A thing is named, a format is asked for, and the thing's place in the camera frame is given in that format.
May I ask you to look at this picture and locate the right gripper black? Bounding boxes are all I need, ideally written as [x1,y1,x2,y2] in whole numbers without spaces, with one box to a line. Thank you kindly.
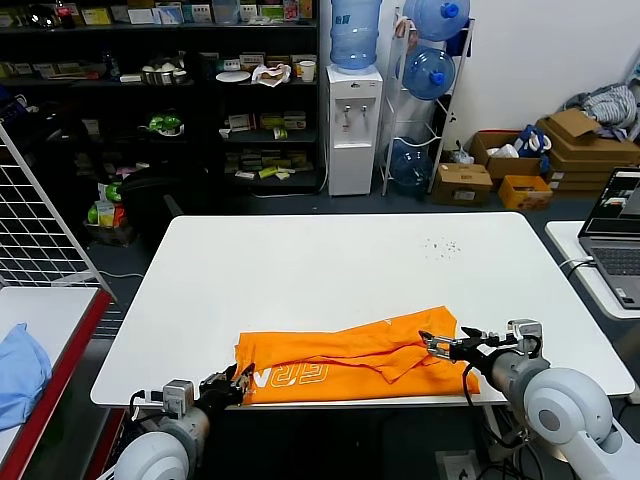
[418,325,512,369]

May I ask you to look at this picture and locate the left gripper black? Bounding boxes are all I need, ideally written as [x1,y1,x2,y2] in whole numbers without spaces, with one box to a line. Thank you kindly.
[198,362,258,413]

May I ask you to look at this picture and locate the orange t-shirt white logo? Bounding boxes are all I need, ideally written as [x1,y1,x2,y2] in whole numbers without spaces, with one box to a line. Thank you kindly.
[233,304,482,406]

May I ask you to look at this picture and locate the grey clothes pile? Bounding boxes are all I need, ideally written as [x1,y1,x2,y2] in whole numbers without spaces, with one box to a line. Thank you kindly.
[561,81,640,142]

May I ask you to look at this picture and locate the white table leg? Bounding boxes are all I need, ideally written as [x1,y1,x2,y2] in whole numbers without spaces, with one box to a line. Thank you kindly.
[482,404,502,442]

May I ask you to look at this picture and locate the scattered dark crumbs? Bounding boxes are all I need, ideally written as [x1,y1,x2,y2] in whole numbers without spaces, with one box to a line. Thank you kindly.
[421,236,462,262]

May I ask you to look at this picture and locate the white side table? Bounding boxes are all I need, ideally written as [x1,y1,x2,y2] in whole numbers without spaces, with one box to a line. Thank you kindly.
[544,219,640,322]

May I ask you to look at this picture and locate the closed brown cardboard box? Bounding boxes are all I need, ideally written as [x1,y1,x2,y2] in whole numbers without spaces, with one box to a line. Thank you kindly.
[430,160,494,208]

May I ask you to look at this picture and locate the yellow cardboard box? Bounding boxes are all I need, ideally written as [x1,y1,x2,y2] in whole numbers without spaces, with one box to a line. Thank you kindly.
[497,173,554,211]

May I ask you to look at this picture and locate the grey laptop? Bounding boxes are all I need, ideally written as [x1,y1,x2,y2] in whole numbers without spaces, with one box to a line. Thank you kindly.
[576,166,640,311]

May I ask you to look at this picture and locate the open brown cardboard box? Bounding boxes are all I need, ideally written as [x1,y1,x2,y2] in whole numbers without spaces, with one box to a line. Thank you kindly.
[469,129,544,182]

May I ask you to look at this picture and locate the crumpled grey plastic bag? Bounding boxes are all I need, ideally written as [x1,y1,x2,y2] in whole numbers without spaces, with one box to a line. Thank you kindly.
[449,139,477,166]

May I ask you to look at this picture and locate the brown grocery basket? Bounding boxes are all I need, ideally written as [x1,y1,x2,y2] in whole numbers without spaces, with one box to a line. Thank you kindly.
[81,218,137,247]

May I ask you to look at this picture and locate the black office chair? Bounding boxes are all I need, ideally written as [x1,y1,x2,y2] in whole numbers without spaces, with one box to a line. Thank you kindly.
[119,164,212,242]

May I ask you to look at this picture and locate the white yellow carton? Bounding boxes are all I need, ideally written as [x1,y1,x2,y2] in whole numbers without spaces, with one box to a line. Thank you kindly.
[94,199,117,227]

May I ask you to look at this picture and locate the red edged white table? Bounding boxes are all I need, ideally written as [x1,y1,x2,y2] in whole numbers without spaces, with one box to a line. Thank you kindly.
[0,285,118,480]

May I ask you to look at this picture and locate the blue white bag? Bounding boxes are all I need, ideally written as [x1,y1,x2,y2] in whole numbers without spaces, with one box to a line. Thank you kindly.
[514,123,556,159]

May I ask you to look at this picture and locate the white water dispenser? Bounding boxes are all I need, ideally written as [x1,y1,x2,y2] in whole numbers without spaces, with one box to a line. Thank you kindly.
[325,63,384,197]

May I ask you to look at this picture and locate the light blue cloth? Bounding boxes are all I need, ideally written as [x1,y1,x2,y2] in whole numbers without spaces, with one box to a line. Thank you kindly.
[0,321,54,432]

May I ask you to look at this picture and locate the green white snack bag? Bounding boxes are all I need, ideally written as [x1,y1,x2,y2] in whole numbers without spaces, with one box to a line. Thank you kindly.
[96,181,124,204]

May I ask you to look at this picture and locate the black shelving unit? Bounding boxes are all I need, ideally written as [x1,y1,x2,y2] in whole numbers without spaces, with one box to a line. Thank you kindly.
[0,0,322,197]

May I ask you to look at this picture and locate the stack of flat cardboard boxes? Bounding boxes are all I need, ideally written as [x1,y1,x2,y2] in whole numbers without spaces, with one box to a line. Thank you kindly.
[535,106,640,193]

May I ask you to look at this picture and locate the red white product box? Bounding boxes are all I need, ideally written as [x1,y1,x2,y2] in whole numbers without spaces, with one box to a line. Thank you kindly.
[226,113,258,133]

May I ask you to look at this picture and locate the white metal jug rack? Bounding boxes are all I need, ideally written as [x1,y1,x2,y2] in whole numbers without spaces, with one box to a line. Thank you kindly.
[380,4,477,197]

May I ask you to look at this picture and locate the green vegetable bag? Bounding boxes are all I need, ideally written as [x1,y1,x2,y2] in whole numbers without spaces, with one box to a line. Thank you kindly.
[138,111,186,138]

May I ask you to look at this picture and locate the white plastic food bag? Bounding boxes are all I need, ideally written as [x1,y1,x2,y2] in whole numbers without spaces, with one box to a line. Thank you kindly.
[250,61,293,89]

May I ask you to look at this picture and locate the metal bowl with buns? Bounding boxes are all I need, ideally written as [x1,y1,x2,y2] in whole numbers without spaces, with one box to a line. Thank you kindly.
[139,56,189,86]

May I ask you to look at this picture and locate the blue labelled water jug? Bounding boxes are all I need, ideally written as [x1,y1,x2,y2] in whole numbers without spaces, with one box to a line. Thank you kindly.
[329,0,384,77]

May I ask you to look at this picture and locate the clear blue plastic box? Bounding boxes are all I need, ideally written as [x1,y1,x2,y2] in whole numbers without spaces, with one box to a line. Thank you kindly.
[211,0,242,25]

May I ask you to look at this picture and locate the teal product box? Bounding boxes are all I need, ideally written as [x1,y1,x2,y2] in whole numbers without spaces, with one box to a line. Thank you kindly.
[181,1,214,23]

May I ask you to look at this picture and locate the white blue product box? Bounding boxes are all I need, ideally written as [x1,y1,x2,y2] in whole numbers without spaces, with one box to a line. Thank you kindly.
[151,3,183,25]

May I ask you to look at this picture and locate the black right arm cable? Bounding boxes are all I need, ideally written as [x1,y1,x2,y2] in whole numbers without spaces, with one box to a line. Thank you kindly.
[460,363,482,408]

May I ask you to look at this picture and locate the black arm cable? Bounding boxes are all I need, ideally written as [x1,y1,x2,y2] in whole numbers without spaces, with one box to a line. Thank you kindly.
[460,363,482,408]
[128,389,167,427]

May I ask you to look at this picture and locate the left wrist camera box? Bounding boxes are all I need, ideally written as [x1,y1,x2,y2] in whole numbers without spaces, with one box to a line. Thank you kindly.
[161,378,194,418]

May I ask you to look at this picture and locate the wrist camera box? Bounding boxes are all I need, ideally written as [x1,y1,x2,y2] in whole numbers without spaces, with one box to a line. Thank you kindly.
[161,378,194,418]
[506,318,544,358]

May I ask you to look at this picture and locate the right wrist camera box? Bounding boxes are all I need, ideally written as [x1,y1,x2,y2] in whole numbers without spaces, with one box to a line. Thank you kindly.
[506,318,544,358]

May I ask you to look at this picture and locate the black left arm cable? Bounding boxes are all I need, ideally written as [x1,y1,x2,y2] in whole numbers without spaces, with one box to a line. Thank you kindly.
[128,389,167,427]

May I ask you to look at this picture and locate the white laptop cable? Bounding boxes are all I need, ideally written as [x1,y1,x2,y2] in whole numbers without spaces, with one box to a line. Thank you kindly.
[558,255,598,274]

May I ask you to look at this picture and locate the white wire grid panel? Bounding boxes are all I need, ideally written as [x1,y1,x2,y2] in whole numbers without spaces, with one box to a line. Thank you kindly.
[0,121,119,304]

